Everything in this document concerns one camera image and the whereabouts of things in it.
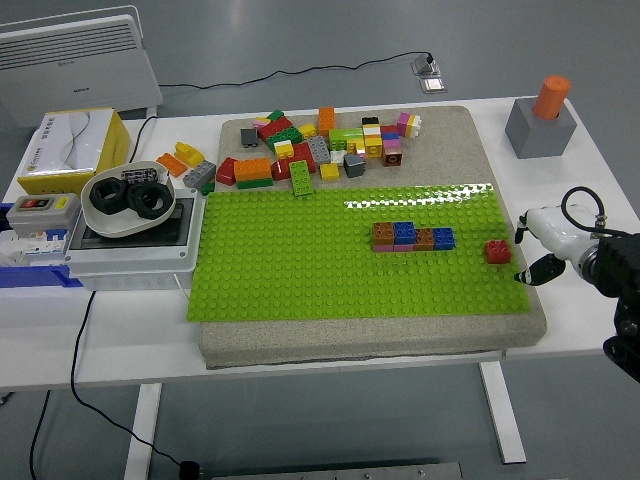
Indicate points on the large red toy brick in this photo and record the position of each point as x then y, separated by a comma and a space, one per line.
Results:
301, 152
275, 127

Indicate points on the dark green flat brick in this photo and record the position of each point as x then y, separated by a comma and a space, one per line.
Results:
255, 183

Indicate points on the orange cylinder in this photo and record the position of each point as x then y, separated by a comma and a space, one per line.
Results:
550, 97

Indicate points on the orange flat toy brick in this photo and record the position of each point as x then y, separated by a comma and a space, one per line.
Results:
171, 163

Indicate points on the white small toy brick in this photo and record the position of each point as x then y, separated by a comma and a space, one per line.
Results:
338, 156

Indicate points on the dark grey sloped brick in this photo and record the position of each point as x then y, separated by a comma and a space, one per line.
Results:
354, 166

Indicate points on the long dark green brick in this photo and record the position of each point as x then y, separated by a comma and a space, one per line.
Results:
286, 137

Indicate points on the dark grey toy brick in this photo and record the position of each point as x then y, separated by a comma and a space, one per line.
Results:
249, 137

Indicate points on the light grey long brick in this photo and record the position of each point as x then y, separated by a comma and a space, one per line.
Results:
199, 174

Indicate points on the grey electrical enclosure box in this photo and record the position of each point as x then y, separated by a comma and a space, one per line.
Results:
125, 265

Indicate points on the grey holder block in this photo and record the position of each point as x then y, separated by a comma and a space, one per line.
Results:
540, 137

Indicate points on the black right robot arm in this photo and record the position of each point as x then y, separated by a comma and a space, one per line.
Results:
620, 260

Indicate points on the yellow square toy brick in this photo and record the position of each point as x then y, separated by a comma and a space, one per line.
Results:
329, 171
307, 130
373, 147

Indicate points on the magenta square toy brick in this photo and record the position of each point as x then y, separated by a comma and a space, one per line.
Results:
403, 120

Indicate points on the grey-brown foam mat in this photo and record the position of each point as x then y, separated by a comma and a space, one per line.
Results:
350, 340

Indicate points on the white bowl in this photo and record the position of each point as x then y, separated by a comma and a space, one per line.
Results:
115, 225

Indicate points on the lime green long brick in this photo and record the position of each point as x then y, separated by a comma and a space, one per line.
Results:
346, 135

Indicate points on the blue plastic bin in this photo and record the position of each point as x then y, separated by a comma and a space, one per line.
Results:
30, 276

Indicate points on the green studded baseplate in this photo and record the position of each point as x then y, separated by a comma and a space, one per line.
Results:
300, 260

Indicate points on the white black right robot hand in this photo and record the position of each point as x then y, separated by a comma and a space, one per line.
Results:
555, 227

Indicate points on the closed metal floor socket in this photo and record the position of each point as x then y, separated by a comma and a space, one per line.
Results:
433, 85

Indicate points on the orange tall toy brick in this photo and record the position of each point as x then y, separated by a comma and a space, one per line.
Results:
326, 120

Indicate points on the white panel heater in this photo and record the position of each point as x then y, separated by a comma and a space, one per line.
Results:
75, 70

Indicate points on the small dark green brick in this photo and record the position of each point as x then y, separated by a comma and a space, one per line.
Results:
275, 115
207, 188

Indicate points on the blue square toy brick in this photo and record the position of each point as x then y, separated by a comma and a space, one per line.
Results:
404, 232
444, 238

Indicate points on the pink toy brick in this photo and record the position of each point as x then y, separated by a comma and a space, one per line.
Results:
383, 247
392, 145
403, 247

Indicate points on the black small toy brick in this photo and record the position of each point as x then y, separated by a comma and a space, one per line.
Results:
370, 120

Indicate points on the brown square toy brick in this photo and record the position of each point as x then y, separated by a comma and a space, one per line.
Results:
424, 239
383, 234

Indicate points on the grey push-button switch box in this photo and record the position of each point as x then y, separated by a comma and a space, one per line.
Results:
40, 212

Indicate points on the pink white yellow small brick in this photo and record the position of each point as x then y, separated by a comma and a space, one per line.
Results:
261, 121

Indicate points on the white table leg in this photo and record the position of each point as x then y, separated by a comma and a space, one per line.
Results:
502, 415
142, 430

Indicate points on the orange two-by-four brick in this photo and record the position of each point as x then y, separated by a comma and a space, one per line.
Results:
252, 169

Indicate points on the large black hex nut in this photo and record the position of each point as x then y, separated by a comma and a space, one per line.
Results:
106, 196
150, 201

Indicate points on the red sloped toy brick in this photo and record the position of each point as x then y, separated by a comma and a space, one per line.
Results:
226, 171

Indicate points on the red square toy brick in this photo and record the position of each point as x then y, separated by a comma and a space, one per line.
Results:
498, 251

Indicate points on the small black terminal block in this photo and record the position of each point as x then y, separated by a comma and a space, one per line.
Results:
137, 175

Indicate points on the yellow white tissue box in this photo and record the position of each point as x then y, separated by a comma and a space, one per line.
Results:
65, 145

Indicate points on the white blue circuit breaker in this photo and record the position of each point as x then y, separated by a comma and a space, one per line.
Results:
42, 245

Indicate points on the green two-by-four brick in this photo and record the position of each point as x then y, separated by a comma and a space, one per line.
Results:
301, 177

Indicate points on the light grey studded brick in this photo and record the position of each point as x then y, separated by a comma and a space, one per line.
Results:
318, 149

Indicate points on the yellow sloped toy brick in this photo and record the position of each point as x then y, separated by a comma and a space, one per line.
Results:
189, 152

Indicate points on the dark brown square brick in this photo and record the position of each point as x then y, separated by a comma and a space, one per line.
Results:
393, 158

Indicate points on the white orange toy brick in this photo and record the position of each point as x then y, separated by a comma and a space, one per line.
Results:
371, 130

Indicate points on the open metal floor socket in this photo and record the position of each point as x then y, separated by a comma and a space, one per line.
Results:
426, 65

